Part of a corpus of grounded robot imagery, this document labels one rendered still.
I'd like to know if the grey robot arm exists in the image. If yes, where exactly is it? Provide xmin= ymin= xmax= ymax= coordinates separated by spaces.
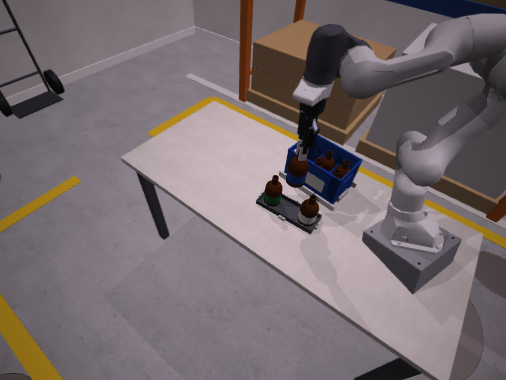
xmin=292 ymin=14 xmax=506 ymax=254

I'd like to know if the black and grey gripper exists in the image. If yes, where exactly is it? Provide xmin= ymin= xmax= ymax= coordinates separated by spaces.
xmin=295 ymin=98 xmax=327 ymax=161

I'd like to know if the brown bottle with blue label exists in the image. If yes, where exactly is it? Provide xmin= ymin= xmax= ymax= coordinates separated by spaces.
xmin=286 ymin=150 xmax=309 ymax=188

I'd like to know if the brown bottle with green label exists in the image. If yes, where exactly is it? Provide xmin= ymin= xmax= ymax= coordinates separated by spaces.
xmin=264 ymin=175 xmax=283 ymax=207

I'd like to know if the blue crate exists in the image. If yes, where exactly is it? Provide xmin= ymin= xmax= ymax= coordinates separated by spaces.
xmin=284 ymin=134 xmax=363 ymax=205

